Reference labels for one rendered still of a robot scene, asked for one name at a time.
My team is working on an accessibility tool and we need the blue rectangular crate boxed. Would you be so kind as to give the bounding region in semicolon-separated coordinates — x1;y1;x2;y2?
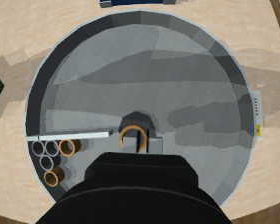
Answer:
99;0;176;8

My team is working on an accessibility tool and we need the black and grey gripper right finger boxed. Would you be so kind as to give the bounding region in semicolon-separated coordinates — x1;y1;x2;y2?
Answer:
147;129;163;155

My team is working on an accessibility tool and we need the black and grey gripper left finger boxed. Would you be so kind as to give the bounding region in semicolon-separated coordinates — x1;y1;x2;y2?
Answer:
123;129;140;154

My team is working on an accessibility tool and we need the grey metal ring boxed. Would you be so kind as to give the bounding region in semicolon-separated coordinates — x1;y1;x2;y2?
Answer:
32;140;47;156
44;140;61;157
40;154;61;171

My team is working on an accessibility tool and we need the bronze bushing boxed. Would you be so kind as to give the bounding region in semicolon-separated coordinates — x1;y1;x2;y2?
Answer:
59;139;81;156
44;166;65;187
119;124;147;152

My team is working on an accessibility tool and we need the grey round turning table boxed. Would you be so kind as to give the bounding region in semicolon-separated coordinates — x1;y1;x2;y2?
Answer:
23;8;263;208

